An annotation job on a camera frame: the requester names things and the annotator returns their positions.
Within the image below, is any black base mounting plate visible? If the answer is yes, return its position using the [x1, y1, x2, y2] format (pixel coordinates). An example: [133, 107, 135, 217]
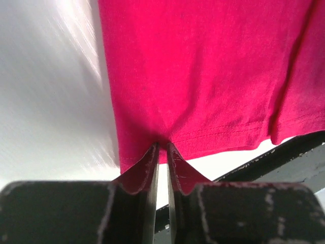
[154, 132, 324, 243]

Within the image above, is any pink t shirt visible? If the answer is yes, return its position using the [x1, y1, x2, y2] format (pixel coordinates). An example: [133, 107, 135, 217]
[97, 0, 325, 176]

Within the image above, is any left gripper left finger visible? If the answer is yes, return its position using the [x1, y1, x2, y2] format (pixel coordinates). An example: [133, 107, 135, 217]
[1, 144, 159, 243]

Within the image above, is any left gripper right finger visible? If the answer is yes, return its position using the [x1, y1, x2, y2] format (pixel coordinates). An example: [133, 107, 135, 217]
[167, 143, 324, 243]

